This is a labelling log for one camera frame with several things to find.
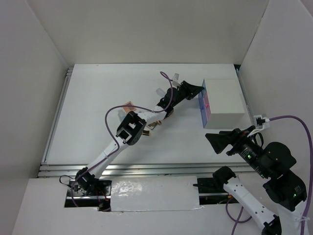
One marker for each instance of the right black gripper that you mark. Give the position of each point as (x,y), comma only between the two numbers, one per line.
(233,141)

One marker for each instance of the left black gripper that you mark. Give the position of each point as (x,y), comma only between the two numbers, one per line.
(191,91)

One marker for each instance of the blue drawer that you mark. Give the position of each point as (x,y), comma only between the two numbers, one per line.
(201,96)

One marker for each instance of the black gold lipstick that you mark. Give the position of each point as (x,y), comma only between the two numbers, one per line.
(146,133)

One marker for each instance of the pink drawer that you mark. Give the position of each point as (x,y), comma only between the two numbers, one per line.
(206,103)

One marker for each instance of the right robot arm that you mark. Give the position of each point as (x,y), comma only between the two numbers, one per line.
(272,163)

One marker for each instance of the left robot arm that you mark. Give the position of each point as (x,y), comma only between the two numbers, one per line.
(130,131)

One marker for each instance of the white drawer cabinet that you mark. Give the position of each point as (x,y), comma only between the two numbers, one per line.
(226,105)

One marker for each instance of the clear bottle black cap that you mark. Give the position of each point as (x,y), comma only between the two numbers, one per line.
(160,92)

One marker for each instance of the brown long eyeshadow palette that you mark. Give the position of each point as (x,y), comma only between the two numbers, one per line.
(153,125)

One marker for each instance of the white cover plate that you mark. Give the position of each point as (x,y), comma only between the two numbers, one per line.
(168,193)

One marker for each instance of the peach four-pan palette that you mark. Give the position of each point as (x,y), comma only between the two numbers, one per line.
(128,107)

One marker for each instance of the clear bottle blue label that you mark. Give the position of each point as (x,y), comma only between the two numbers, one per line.
(121,114)

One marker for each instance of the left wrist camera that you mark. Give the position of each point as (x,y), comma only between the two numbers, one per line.
(175,80)

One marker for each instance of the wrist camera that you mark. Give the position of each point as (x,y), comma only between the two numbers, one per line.
(175,80)
(261,122)

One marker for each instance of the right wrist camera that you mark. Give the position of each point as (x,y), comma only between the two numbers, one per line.
(261,122)

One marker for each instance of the aluminium rail frame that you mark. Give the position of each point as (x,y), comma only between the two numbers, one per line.
(178,146)

